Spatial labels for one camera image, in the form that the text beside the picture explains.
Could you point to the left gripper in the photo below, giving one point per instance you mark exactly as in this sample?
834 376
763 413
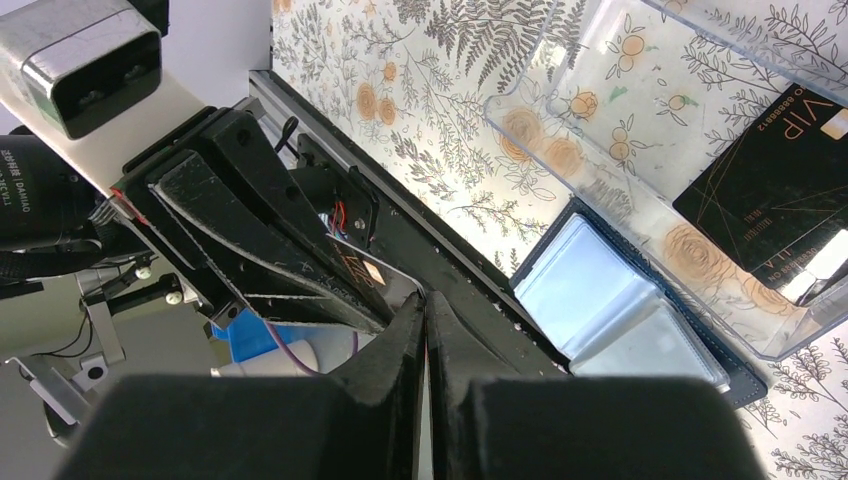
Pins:
214 199

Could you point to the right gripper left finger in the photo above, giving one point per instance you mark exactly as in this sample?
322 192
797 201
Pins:
360 421

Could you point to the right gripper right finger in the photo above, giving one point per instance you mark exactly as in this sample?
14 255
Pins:
487 422

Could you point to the blue leather card holder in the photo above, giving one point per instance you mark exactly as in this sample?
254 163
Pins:
603 307

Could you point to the clear plastic card box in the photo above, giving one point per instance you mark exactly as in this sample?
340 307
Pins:
713 136

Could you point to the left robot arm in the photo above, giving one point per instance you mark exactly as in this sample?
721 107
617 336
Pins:
55 223

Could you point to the blue plastic bin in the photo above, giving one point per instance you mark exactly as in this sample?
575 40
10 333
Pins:
246 336

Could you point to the floral tablecloth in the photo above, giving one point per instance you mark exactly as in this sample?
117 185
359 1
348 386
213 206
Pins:
409 82

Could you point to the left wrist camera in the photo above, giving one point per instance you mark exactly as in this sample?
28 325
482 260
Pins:
87 77

